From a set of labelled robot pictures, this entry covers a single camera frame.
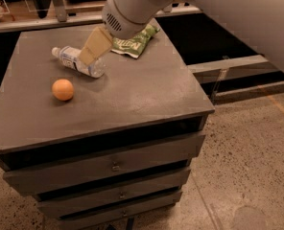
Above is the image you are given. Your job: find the green chip bag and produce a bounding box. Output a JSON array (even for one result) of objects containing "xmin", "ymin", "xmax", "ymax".
[{"xmin": 111, "ymin": 24, "xmax": 160, "ymax": 58}]

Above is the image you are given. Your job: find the orange fruit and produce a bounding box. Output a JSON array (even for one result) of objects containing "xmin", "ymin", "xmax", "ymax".
[{"xmin": 52, "ymin": 79, "xmax": 74, "ymax": 102}]

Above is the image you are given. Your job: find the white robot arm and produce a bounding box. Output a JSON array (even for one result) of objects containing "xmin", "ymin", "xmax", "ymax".
[{"xmin": 102, "ymin": 0, "xmax": 284, "ymax": 72}]

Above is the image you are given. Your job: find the bottom grey drawer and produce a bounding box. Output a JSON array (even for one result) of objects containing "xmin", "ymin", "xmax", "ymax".
[{"xmin": 60, "ymin": 190, "xmax": 182, "ymax": 230}]

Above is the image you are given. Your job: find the clear plastic water bottle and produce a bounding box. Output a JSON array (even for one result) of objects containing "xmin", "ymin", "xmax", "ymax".
[{"xmin": 51, "ymin": 45, "xmax": 107, "ymax": 79}]

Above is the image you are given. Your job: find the grey drawer cabinet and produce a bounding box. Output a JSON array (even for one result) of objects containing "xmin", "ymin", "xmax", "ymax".
[{"xmin": 0, "ymin": 26, "xmax": 214, "ymax": 226}]

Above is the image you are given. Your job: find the grey drawer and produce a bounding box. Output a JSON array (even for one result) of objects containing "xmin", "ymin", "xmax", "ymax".
[
  {"xmin": 60, "ymin": 190, "xmax": 182, "ymax": 230},
  {"xmin": 35, "ymin": 167, "xmax": 192, "ymax": 219},
  {"xmin": 3, "ymin": 132, "xmax": 205, "ymax": 196}
]

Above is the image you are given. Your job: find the middle grey drawer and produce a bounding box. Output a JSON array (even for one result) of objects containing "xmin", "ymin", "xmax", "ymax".
[{"xmin": 35, "ymin": 167, "xmax": 192, "ymax": 219}]

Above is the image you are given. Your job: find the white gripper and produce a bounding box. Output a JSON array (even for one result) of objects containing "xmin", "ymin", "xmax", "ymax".
[{"xmin": 79, "ymin": 0, "xmax": 173, "ymax": 66}]

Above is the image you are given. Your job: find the top grey drawer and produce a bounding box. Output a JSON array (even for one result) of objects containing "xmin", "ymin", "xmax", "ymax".
[{"xmin": 3, "ymin": 132, "xmax": 205, "ymax": 196}]

